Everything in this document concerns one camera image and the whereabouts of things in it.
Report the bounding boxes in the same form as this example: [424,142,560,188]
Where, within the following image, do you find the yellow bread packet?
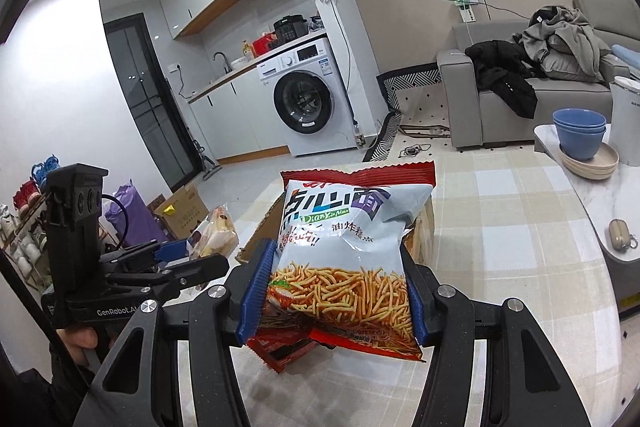
[186,205,239,260]

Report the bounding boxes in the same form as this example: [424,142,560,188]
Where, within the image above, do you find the noodle snack bag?
[259,161,436,361]

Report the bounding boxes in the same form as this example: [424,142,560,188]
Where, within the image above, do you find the person's left hand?
[56,326,99,367]

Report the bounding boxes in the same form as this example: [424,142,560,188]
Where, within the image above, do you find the cardboard box on floor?
[153,184,209,239]

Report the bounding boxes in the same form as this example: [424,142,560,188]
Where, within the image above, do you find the purple bag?
[103,181,168,247]

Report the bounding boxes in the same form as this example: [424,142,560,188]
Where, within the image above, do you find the brown cardboard box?
[234,190,436,375]

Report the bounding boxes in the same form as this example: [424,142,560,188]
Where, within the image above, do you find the checkered tablecloth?
[232,147,622,426]

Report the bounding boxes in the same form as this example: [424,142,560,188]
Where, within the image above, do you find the white kitchen cabinet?
[190,68,290,164]

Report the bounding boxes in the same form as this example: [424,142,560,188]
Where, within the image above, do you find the white washing machine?
[257,36,356,156]

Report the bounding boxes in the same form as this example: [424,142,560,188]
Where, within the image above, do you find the patterned floor mat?
[363,63,451,161]

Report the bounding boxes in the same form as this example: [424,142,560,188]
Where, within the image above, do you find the grey sofa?
[436,20,628,150]

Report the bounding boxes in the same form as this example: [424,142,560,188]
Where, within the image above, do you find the beige earbud case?
[608,219,638,253]

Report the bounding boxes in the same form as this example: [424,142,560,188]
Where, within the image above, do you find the beige plate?
[560,143,620,181]

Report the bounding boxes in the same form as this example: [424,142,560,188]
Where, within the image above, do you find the blue bowls stack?
[552,107,606,160]

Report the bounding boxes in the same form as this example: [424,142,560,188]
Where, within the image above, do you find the black rice cooker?
[273,14,308,46]

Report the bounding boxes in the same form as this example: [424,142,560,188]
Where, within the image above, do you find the black jacket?
[464,40,544,119]

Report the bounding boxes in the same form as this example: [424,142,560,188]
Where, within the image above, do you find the white electric kettle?
[608,76,640,167]

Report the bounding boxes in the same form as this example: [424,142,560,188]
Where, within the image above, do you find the grey clothes pile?
[513,5,611,83]

